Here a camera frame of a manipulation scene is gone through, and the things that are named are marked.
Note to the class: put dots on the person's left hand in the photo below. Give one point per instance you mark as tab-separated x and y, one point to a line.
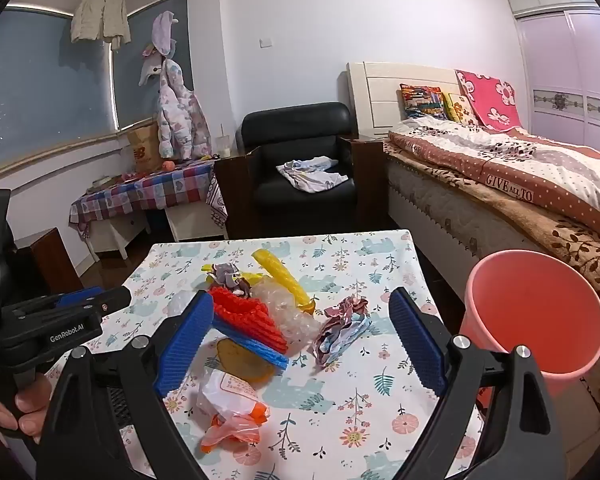
32	405

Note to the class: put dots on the crumpled purple paper wrapper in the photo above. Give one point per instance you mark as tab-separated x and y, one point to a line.
340	330
227	275

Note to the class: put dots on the brown paper bag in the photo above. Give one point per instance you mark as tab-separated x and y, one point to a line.
142	150

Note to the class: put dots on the dark wooden cabinet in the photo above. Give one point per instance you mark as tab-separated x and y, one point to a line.
50	260

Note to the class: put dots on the black leather armchair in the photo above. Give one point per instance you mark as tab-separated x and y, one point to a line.
300	130

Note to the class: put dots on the dark wooden nightstand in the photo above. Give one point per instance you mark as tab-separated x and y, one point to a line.
370	175

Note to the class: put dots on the orange fruit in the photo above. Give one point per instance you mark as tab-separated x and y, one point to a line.
168	166

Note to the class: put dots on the clear drinking cup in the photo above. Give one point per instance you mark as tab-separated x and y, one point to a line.
223	147

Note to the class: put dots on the patchwork floral quilt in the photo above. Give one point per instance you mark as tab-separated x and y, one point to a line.
530	160

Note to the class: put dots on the yellow foam net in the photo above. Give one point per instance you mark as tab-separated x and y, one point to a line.
280	272

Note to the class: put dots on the yellow floral pillow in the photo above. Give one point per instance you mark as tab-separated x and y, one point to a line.
462	107

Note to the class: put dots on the clear plastic bag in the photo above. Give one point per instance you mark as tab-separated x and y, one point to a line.
285	310

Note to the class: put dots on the dark wooden side table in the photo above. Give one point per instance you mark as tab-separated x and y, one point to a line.
232	190

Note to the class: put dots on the pink plastic bucket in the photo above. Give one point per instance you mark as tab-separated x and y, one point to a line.
530	310

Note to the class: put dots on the lilac plush hat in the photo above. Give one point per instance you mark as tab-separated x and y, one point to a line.
162	35

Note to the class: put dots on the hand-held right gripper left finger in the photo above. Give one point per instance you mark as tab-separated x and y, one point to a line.
185	345

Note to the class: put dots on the orange and white plastic bag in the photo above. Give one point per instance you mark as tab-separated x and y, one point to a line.
230	395

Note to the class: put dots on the colourful printed pillow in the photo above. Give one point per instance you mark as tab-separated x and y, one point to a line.
422	100

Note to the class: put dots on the pale lilac wardrobe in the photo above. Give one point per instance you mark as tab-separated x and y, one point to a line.
570	60

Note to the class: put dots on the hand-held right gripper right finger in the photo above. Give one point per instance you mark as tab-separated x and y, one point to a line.
417	345

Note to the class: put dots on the printed puffer jacket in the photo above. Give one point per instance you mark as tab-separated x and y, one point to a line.
182	115

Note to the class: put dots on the red foam net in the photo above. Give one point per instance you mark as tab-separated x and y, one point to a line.
245	315

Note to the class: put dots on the pale crumpled garment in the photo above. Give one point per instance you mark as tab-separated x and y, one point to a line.
310	175

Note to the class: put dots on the blue foam net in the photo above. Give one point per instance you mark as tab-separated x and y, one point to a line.
265	352

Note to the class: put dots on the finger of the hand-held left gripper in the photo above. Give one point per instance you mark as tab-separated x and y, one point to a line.
105	302
80	296

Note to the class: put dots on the pink floral towel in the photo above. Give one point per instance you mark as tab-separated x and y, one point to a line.
490	97

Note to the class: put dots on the floral tablecloth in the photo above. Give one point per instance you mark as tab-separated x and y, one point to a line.
330	360

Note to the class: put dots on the brown peel piece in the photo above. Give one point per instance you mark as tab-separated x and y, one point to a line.
240	362

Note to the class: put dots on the checked tablecloth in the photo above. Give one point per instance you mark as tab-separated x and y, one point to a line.
150	190

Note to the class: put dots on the cream hanging jacket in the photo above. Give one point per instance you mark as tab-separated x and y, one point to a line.
102	15

